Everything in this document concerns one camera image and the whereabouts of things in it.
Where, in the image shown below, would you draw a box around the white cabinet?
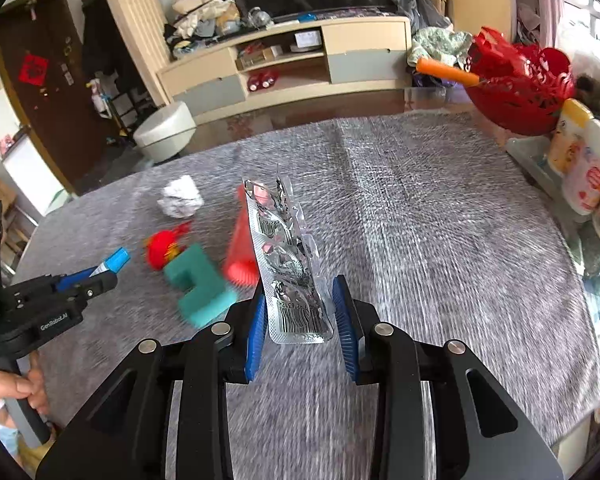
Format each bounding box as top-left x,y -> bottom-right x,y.
2,132 -> 66,217

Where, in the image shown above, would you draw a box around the crumpled white paper ball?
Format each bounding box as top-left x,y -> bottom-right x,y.
157,175 -> 204,219

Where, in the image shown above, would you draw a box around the pile of clothes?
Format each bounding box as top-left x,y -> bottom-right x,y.
164,0 -> 244,54

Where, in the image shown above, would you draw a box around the white bottle yellow cap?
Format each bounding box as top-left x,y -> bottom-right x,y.
546,98 -> 594,179

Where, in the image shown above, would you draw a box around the green foam block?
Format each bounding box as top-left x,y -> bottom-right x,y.
162,244 -> 237,330

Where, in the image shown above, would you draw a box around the white bottle red label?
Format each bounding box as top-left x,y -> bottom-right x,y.
561,119 -> 600,216

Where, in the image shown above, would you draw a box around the beige television cabinet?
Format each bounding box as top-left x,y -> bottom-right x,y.
156,15 -> 414,117

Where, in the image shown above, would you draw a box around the brown wooden door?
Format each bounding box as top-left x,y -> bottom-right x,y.
0,0 -> 114,197

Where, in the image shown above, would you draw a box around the white round stool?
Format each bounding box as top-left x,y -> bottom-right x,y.
132,101 -> 197,164

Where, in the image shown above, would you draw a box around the red ribbed plastic cup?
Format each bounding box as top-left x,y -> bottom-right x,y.
224,184 -> 261,287

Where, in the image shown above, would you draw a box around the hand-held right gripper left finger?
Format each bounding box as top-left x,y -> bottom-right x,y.
35,280 -> 270,480

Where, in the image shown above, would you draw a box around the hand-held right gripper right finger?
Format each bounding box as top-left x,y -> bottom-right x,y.
331,275 -> 565,480

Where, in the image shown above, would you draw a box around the light blue plastic piece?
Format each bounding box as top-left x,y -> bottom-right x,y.
98,247 -> 131,274

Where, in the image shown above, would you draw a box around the grey plastic bag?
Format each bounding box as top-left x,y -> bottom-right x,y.
391,0 -> 454,31

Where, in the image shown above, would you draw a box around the small shelf trolley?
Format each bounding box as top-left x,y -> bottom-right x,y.
87,77 -> 131,137

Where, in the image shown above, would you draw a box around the pink curtain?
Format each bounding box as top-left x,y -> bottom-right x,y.
510,0 -> 561,56

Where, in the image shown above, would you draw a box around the floral cloth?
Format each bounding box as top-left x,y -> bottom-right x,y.
407,27 -> 474,69

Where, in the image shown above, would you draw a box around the red wrapper in clear bag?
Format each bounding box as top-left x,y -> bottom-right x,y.
144,224 -> 192,272

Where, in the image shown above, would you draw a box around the red openwork basket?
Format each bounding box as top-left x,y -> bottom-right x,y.
462,26 -> 577,137

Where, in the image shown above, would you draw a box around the silver blister pack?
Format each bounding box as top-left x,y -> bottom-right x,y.
242,162 -> 335,345

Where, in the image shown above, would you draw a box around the beige wicker folding screen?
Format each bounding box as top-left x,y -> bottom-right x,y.
100,0 -> 174,69

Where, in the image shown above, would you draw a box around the brown fuzzy item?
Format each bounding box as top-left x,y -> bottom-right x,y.
572,74 -> 600,119

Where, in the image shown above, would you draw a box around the grey woven table mat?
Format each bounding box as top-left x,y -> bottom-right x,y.
10,110 -> 600,480

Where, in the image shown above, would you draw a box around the orange stick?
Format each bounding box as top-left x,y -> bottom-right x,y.
416,57 -> 481,87

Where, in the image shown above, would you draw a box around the person's left hand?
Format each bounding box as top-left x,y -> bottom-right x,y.
0,366 -> 49,414

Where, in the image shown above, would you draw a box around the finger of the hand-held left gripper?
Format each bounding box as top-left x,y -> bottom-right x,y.
55,266 -> 105,292
62,271 -> 119,307

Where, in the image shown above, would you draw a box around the red diamond door decoration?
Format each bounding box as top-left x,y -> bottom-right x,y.
19,51 -> 50,92

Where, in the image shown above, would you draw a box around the dark hanging coats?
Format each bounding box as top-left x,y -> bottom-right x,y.
80,0 -> 131,87

